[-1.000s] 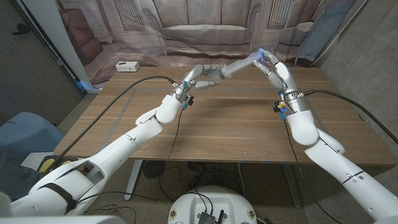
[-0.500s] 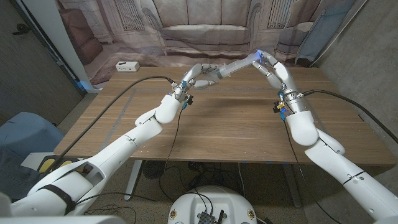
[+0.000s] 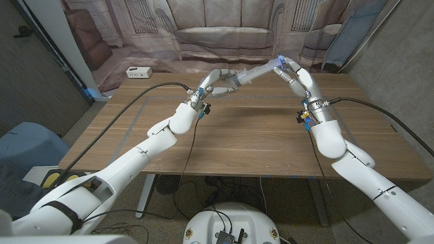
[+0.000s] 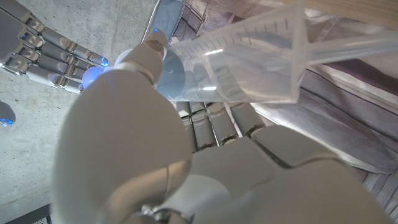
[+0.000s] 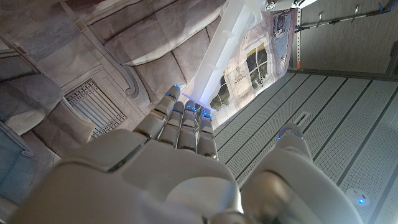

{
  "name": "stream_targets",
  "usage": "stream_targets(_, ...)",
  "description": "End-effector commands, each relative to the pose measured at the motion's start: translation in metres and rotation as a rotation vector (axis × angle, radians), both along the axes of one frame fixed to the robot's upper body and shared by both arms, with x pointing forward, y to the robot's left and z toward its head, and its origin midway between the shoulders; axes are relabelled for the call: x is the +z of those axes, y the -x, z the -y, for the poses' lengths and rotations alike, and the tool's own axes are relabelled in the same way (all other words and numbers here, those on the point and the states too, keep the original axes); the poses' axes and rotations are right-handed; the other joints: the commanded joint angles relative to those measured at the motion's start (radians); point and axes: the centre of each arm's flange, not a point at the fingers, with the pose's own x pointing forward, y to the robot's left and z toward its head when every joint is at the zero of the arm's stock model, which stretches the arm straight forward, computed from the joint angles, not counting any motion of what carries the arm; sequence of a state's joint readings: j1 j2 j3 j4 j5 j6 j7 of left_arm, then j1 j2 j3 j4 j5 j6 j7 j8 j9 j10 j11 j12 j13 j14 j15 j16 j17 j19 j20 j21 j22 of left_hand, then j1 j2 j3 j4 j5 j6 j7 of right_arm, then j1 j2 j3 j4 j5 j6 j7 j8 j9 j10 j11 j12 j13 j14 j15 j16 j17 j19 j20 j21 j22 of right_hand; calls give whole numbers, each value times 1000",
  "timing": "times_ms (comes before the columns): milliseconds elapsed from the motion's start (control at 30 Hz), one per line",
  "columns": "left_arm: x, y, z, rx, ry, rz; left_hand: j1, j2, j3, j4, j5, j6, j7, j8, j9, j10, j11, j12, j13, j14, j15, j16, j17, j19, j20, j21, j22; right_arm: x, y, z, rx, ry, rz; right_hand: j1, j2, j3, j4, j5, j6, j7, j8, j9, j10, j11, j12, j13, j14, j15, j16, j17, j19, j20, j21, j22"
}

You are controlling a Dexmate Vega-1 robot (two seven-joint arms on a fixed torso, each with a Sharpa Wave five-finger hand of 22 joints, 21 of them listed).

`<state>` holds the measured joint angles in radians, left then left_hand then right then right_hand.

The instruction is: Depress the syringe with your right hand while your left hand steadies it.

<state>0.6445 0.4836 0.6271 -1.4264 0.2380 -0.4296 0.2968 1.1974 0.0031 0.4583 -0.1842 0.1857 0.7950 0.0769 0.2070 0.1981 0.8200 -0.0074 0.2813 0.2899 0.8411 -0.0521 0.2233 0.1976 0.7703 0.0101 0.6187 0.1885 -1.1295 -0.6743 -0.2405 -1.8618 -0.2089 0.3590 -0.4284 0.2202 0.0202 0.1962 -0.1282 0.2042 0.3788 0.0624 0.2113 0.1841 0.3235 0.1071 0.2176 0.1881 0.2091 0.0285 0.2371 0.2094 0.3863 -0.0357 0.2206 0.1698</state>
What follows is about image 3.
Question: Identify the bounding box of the yellow black foot pedal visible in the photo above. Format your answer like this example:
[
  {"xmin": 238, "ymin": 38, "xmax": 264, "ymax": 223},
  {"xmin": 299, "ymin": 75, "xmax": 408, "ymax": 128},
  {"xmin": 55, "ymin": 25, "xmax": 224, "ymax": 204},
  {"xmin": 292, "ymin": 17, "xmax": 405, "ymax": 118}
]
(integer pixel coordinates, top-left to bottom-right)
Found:
[{"xmin": 41, "ymin": 168, "xmax": 86, "ymax": 190}]

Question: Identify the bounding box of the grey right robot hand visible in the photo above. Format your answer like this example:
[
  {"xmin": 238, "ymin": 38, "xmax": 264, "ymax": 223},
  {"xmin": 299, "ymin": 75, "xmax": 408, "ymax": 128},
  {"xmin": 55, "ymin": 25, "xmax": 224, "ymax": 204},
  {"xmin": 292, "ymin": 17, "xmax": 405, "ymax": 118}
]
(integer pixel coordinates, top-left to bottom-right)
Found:
[{"xmin": 273, "ymin": 55, "xmax": 335, "ymax": 131}]

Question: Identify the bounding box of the printed sofa room backdrop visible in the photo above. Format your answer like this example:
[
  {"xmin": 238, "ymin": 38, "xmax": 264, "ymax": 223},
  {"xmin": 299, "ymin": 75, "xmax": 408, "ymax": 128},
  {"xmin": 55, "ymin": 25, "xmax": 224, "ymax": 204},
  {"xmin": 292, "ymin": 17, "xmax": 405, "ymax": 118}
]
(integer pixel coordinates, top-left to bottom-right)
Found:
[{"xmin": 60, "ymin": 0, "xmax": 401, "ymax": 94}]

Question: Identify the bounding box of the white flat floor board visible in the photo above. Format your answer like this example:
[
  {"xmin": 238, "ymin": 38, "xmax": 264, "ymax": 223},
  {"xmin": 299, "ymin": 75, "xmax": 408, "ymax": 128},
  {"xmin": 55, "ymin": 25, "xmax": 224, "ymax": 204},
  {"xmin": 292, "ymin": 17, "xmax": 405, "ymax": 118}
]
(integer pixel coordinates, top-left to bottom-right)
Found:
[{"xmin": 22, "ymin": 165, "xmax": 52, "ymax": 184}]

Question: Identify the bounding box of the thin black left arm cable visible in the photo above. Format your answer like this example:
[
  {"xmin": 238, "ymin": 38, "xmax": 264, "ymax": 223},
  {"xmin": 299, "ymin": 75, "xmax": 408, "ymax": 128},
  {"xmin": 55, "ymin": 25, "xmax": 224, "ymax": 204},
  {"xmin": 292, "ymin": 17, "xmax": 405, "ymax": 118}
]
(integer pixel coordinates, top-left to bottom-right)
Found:
[{"xmin": 79, "ymin": 115, "xmax": 201, "ymax": 224}]

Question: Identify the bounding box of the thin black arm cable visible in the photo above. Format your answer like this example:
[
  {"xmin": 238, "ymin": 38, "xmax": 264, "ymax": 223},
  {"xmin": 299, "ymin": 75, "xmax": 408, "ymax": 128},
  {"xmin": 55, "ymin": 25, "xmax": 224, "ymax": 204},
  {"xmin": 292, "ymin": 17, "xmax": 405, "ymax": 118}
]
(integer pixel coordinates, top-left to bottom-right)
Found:
[
  {"xmin": 79, "ymin": 115, "xmax": 201, "ymax": 224},
  {"xmin": 307, "ymin": 129, "xmax": 376, "ymax": 244}
]

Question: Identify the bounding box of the clear plastic syringe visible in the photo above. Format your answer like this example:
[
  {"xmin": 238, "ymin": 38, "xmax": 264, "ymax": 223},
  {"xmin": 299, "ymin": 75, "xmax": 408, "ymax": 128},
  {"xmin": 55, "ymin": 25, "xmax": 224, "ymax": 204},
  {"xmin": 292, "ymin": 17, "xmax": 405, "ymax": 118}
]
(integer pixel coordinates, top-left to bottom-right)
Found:
[{"xmin": 223, "ymin": 58, "xmax": 284, "ymax": 88}]

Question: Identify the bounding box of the white robot torso shell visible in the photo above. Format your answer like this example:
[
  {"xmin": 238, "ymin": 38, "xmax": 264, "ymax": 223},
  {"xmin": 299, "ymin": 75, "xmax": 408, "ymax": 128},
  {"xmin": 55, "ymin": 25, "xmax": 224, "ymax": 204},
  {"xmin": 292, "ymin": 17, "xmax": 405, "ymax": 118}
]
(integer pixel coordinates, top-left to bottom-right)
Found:
[{"xmin": 0, "ymin": 234, "xmax": 138, "ymax": 244}]

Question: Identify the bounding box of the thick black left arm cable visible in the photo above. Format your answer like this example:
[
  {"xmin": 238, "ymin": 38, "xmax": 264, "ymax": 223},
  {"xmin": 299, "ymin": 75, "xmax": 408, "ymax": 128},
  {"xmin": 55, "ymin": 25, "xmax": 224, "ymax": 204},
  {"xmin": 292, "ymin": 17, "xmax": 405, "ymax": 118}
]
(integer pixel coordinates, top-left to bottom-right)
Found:
[{"xmin": 56, "ymin": 81, "xmax": 193, "ymax": 186}]

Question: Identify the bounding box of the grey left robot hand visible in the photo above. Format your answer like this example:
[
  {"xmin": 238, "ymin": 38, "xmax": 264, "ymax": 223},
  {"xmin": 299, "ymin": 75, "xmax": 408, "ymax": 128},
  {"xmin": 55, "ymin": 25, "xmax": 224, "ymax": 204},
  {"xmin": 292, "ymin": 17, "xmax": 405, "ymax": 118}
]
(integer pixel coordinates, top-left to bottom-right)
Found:
[{"xmin": 189, "ymin": 69, "xmax": 240, "ymax": 118}]

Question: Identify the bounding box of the black antenna module on base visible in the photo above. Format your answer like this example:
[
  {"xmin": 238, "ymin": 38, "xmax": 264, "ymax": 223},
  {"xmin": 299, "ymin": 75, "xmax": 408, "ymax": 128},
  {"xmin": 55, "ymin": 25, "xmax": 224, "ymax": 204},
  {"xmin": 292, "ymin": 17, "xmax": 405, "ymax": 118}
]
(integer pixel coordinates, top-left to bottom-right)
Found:
[{"xmin": 214, "ymin": 228, "xmax": 245, "ymax": 244}]

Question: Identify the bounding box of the black floor cable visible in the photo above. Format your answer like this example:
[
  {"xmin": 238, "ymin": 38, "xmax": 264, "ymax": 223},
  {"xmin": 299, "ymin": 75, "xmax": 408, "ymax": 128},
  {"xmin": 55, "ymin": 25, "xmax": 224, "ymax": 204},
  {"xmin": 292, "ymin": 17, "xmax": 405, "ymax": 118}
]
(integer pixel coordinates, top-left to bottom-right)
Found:
[{"xmin": 172, "ymin": 180, "xmax": 235, "ymax": 235}]

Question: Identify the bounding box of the white door frame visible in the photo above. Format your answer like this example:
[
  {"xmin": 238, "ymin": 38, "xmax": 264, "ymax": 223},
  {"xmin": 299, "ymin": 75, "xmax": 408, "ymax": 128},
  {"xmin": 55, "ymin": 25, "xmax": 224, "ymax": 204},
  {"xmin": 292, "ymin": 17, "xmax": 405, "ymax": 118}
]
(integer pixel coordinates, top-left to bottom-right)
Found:
[{"xmin": 9, "ymin": 0, "xmax": 111, "ymax": 102}]

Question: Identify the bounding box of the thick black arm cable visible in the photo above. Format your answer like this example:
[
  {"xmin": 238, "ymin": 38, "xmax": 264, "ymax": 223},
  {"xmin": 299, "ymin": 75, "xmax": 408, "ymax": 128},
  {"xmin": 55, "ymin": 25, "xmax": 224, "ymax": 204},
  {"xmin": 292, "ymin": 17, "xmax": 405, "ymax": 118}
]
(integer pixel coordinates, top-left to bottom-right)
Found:
[
  {"xmin": 329, "ymin": 97, "xmax": 434, "ymax": 159},
  {"xmin": 56, "ymin": 81, "xmax": 193, "ymax": 186}
]

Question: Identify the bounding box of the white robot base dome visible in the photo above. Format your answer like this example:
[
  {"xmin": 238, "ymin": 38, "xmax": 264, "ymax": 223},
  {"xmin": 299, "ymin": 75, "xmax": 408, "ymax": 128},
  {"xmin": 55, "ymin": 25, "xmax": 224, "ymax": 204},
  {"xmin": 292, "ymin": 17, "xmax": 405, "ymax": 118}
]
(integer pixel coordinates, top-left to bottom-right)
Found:
[{"xmin": 182, "ymin": 202, "xmax": 281, "ymax": 244}]

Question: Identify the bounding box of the white table leg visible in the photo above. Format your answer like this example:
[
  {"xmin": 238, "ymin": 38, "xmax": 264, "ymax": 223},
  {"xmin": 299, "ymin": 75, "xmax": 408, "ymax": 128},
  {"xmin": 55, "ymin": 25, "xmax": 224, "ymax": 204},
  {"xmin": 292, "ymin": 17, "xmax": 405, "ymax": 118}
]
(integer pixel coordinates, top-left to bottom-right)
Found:
[{"xmin": 134, "ymin": 174, "xmax": 157, "ymax": 220}]

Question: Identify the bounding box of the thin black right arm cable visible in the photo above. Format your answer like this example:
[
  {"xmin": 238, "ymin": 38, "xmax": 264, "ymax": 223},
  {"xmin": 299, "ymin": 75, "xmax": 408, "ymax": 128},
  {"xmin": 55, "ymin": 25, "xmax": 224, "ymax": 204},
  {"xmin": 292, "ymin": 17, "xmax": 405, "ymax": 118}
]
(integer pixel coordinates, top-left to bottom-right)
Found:
[{"xmin": 307, "ymin": 129, "xmax": 376, "ymax": 244}]

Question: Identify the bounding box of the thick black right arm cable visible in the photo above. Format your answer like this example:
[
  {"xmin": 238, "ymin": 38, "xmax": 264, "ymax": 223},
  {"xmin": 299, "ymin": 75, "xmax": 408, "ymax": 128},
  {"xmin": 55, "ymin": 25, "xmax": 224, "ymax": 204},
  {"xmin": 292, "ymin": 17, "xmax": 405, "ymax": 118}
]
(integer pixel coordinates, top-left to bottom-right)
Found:
[{"xmin": 329, "ymin": 97, "xmax": 434, "ymax": 159}]

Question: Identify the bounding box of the blue padded chair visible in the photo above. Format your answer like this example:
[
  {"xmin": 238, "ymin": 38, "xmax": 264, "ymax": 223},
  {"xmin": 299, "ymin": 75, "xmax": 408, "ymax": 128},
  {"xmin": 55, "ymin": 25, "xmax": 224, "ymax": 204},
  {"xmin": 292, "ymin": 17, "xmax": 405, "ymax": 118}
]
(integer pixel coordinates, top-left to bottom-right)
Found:
[{"xmin": 0, "ymin": 121, "xmax": 71, "ymax": 177}]

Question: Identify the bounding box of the white floor cable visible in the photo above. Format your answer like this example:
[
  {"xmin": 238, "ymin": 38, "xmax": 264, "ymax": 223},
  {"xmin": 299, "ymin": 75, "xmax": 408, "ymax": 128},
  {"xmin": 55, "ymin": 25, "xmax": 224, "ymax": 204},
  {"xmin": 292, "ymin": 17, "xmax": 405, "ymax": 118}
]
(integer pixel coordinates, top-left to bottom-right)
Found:
[{"xmin": 258, "ymin": 177, "xmax": 269, "ymax": 218}]

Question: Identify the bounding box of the white power strip box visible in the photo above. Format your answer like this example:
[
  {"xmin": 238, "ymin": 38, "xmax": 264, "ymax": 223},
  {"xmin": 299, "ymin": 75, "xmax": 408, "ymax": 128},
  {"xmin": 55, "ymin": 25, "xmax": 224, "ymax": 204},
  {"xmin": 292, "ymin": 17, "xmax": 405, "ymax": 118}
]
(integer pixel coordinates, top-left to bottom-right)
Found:
[{"xmin": 125, "ymin": 66, "xmax": 153, "ymax": 79}]

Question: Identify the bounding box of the grey table leg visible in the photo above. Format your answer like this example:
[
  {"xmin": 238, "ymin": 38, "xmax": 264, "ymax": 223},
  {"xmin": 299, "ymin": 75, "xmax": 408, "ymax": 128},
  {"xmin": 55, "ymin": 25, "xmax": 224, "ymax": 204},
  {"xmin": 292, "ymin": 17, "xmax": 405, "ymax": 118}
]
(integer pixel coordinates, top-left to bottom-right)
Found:
[{"xmin": 309, "ymin": 178, "xmax": 330, "ymax": 227}]

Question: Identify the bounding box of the person leg in blue jeans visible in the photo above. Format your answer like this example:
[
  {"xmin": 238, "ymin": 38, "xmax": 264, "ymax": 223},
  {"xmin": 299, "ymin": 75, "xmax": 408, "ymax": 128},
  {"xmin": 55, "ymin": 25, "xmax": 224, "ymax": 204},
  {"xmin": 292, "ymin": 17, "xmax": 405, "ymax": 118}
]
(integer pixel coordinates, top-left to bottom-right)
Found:
[{"xmin": 0, "ymin": 161, "xmax": 47, "ymax": 218}]

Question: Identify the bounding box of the round black floor fan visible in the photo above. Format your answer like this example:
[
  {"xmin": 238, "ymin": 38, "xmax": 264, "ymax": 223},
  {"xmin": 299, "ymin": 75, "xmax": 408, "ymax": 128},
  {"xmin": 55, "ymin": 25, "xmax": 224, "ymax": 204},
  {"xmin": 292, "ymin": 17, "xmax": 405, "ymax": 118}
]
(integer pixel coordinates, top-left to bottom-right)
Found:
[{"xmin": 155, "ymin": 174, "xmax": 182, "ymax": 196}]

